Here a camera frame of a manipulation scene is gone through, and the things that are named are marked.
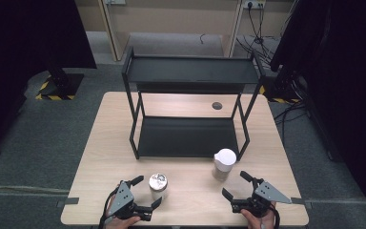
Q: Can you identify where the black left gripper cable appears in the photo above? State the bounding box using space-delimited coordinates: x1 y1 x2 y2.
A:
98 189 119 229

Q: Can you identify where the black curtain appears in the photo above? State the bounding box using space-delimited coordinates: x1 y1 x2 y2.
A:
0 0 98 164
269 0 366 225

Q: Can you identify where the person's right hand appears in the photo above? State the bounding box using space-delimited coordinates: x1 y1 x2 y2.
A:
240 201 278 229

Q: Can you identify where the black metal two-tier shelf rack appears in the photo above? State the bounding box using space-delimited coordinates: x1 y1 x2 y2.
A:
121 46 267 161

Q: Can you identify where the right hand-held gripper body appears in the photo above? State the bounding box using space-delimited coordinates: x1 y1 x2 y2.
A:
231 177 294 219

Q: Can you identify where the black power cable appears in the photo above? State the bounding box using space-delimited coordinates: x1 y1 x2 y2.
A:
247 5 266 46

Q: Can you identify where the person's left hand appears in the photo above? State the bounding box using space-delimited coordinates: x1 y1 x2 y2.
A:
105 213 143 229

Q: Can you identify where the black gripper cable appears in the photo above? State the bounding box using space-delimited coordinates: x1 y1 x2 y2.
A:
268 203 282 229
98 189 119 229

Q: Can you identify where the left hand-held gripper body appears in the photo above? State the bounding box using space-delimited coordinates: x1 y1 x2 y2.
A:
103 180 153 222

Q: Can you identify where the black floor cable tangle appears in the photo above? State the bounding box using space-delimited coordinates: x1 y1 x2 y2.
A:
273 80 313 146

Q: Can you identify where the black stand base striped tape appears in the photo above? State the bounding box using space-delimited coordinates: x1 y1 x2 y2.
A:
35 67 86 102
258 70 303 105

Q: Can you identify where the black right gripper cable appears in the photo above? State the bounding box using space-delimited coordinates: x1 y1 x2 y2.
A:
268 203 282 229

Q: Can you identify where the white wall outlet with plugs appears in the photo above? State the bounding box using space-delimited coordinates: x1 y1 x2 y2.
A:
243 0 267 10

